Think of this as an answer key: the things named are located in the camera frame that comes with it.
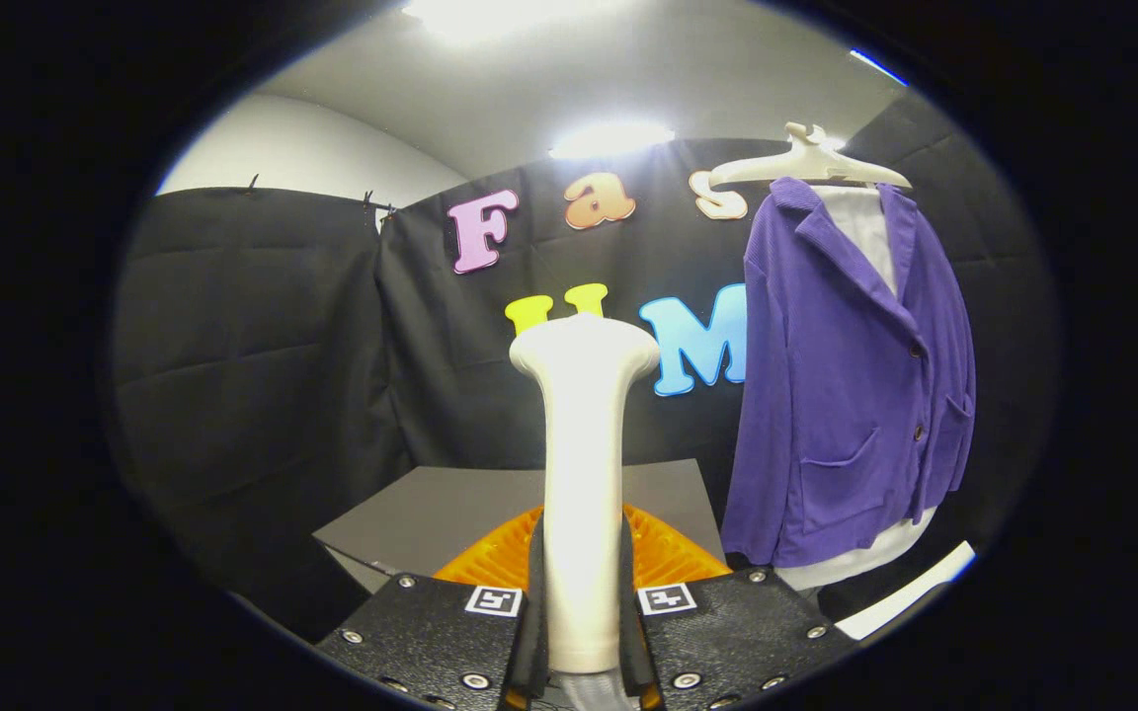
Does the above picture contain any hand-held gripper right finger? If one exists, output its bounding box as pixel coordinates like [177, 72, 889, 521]
[618, 505, 858, 711]

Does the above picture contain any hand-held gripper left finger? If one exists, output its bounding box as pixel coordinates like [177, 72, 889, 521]
[317, 506, 550, 711]

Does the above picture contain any white garment steamer with hose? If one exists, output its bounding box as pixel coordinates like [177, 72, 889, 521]
[508, 313, 662, 711]

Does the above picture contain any purple corduroy jacket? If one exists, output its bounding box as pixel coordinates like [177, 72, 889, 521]
[720, 176, 978, 569]

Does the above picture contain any white clothes hanger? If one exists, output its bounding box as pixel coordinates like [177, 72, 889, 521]
[709, 121, 913, 191]

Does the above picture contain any grey cabinet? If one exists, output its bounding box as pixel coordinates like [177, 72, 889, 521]
[312, 458, 728, 593]

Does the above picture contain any white flat floor board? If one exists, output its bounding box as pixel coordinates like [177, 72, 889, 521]
[834, 540, 977, 641]

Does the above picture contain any black backdrop cloth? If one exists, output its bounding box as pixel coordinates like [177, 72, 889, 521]
[110, 89, 1064, 643]

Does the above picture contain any white mannequin torso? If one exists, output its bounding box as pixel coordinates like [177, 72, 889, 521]
[774, 184, 940, 592]

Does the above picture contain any large ceiling light panel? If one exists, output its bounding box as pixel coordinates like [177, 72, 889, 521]
[401, 0, 629, 45]

